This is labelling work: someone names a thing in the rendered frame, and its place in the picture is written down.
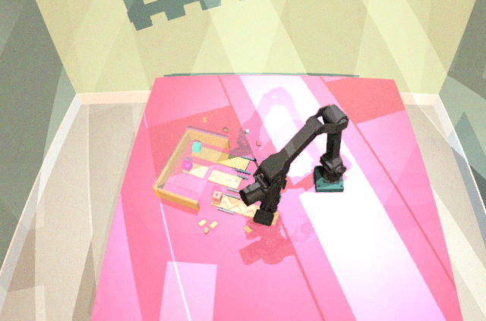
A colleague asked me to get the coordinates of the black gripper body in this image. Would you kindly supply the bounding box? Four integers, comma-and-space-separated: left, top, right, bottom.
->
254, 178, 287, 226

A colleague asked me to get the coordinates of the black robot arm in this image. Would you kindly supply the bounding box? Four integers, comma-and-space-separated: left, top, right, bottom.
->
239, 104, 349, 206

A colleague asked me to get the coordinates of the brown letter cube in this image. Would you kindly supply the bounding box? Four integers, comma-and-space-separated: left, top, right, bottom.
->
212, 191, 222, 203

